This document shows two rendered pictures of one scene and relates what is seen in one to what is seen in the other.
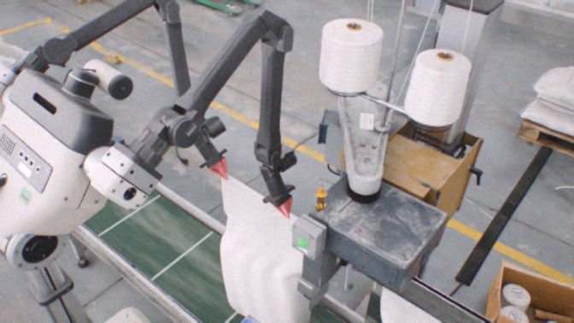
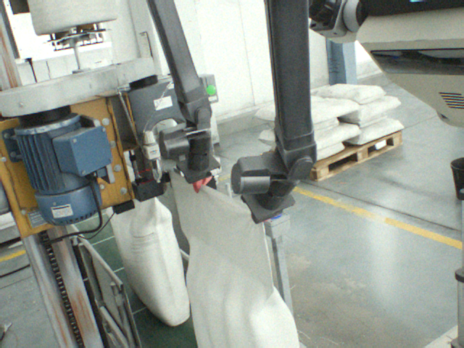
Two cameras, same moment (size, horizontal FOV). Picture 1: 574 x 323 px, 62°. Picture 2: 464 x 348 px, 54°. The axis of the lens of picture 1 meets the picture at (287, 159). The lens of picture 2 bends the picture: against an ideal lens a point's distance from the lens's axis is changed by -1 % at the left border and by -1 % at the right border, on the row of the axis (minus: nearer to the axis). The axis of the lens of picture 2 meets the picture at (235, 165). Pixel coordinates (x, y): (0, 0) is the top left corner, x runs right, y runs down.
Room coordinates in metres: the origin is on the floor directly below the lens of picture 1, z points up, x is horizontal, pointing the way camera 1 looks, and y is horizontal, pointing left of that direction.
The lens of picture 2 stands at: (2.17, 0.55, 1.49)
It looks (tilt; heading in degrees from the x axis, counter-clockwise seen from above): 18 degrees down; 202
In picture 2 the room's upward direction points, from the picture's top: 10 degrees counter-clockwise
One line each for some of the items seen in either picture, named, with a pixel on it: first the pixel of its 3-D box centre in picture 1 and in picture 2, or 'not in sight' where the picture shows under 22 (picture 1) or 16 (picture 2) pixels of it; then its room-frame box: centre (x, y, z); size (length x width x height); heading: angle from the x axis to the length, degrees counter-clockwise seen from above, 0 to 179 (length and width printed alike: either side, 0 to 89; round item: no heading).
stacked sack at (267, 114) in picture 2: not in sight; (290, 108); (-2.16, -0.55, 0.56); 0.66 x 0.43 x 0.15; 139
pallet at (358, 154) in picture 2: not in sight; (330, 148); (-2.29, -0.22, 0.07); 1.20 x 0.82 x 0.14; 144
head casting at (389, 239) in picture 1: (371, 243); (154, 119); (0.87, -0.24, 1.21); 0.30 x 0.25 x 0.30; 52
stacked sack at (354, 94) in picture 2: not in sight; (348, 93); (-2.56, -0.03, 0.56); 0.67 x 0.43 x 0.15; 52
